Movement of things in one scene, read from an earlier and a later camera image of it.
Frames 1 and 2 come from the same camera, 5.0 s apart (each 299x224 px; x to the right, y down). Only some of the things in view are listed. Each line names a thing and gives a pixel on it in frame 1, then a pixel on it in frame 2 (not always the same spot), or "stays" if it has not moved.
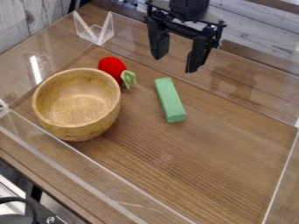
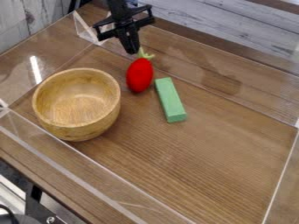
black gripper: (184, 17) → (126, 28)
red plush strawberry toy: (117, 66) → (139, 73)
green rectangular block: (173, 102) stays
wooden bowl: (77, 101) stays
